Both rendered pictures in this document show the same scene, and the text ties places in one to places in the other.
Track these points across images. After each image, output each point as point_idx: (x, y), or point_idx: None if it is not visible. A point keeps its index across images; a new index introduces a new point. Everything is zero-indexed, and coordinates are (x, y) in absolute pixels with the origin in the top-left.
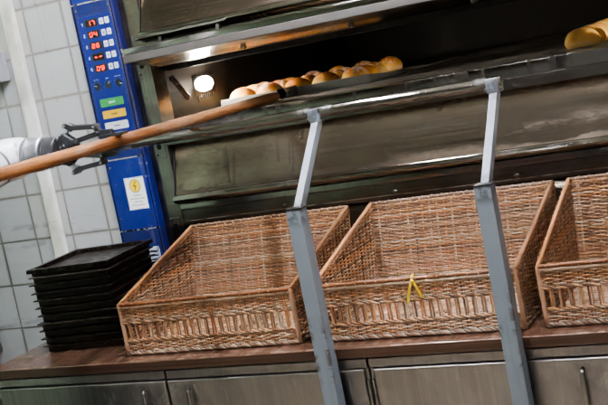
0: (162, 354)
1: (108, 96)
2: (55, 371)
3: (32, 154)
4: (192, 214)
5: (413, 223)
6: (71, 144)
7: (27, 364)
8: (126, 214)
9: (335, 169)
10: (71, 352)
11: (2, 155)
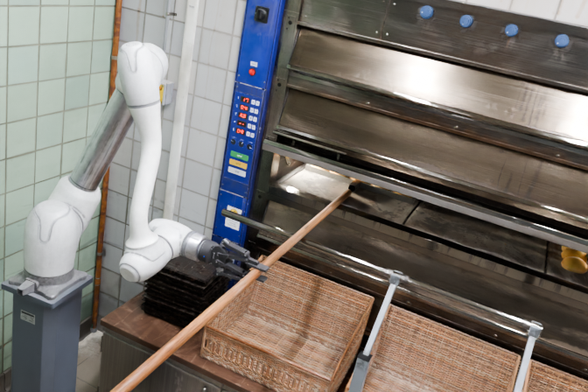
0: (224, 368)
1: (238, 150)
2: (147, 344)
3: (192, 251)
4: (264, 246)
5: (414, 332)
6: (224, 257)
7: (128, 325)
8: (220, 226)
9: (375, 273)
10: (159, 322)
11: (170, 245)
